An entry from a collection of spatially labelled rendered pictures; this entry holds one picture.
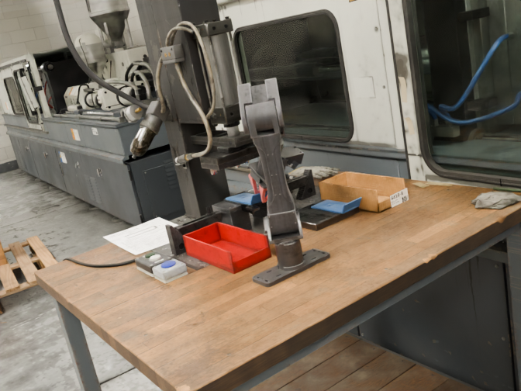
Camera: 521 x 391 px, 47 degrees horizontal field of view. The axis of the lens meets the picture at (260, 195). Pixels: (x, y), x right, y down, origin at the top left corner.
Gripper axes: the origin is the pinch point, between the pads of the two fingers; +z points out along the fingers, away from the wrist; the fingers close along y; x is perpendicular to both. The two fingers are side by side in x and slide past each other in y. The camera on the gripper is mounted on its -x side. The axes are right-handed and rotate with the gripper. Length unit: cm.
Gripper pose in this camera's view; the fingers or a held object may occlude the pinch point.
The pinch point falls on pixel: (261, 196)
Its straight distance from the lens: 173.8
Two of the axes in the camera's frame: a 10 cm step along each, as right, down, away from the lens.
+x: -8.1, 2.3, -5.4
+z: -1.7, 7.9, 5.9
